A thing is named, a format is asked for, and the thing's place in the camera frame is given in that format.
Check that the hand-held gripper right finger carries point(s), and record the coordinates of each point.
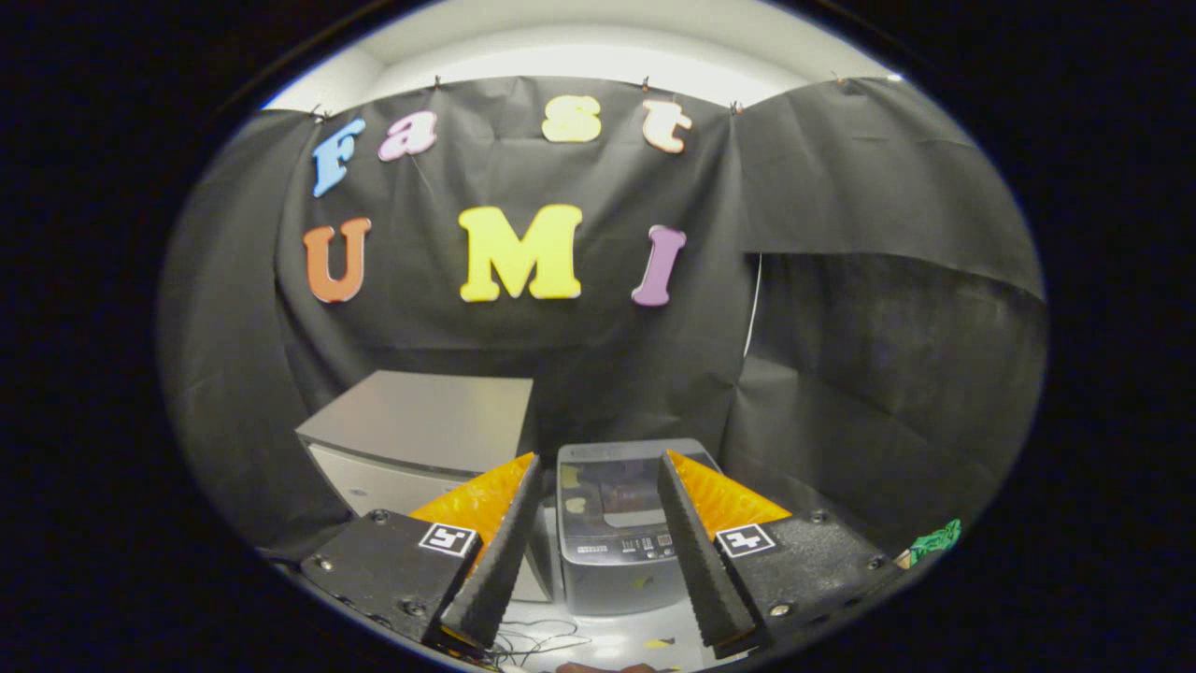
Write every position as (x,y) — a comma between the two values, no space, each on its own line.
(701,561)

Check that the grey washing machine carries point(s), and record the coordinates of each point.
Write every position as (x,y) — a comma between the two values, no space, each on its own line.
(607,584)

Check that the dark transparent washing machine lid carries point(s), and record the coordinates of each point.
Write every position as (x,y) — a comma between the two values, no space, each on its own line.
(617,486)

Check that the grey cabinet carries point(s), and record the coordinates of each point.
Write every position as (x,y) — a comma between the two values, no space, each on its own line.
(420,411)

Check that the green object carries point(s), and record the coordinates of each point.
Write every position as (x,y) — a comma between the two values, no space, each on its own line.
(937,540)

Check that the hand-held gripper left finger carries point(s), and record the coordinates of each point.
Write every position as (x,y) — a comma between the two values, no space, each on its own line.
(500,561)

